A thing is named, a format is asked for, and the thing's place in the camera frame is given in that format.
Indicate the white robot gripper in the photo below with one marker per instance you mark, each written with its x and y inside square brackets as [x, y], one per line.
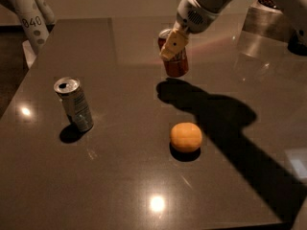
[191, 16]

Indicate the red coke can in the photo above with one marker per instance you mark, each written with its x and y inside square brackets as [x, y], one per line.
[178, 65]

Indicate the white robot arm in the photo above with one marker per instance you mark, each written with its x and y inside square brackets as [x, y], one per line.
[296, 12]

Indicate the silver soda can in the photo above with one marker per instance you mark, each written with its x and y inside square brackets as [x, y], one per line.
[73, 100]

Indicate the coffee bean dispenser jar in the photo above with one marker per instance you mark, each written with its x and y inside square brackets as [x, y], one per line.
[264, 18]

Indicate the orange fruit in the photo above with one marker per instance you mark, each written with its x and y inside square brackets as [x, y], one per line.
[185, 137]

